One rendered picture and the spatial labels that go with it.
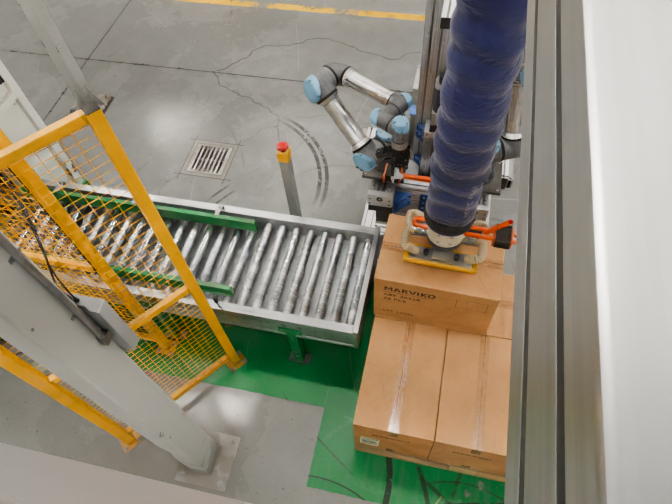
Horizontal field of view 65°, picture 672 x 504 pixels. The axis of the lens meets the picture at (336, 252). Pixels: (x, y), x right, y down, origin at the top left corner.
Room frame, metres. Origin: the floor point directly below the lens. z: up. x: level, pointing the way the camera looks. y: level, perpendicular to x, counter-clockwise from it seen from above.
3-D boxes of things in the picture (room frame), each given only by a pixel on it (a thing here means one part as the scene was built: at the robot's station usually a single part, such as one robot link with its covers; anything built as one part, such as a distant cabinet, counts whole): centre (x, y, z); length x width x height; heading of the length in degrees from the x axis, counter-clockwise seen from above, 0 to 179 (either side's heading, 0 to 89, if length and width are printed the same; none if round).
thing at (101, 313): (0.83, 0.82, 1.62); 0.20 x 0.05 x 0.30; 73
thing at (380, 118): (1.79, -0.28, 1.48); 0.11 x 0.11 x 0.08; 43
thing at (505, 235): (1.29, -0.75, 1.18); 0.10 x 0.08 x 0.06; 161
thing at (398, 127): (1.71, -0.34, 1.48); 0.09 x 0.08 x 0.11; 43
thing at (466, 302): (1.37, -0.52, 0.74); 0.60 x 0.40 x 0.40; 71
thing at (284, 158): (2.13, 0.24, 0.50); 0.07 x 0.07 x 1.00; 73
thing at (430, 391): (0.99, -0.72, 0.34); 1.20 x 1.00 x 0.40; 73
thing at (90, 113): (1.09, 1.01, 1.05); 0.87 x 0.10 x 2.10; 125
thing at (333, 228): (2.14, 0.86, 0.50); 2.31 x 0.05 x 0.19; 73
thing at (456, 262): (1.28, -0.48, 1.08); 0.34 x 0.10 x 0.05; 71
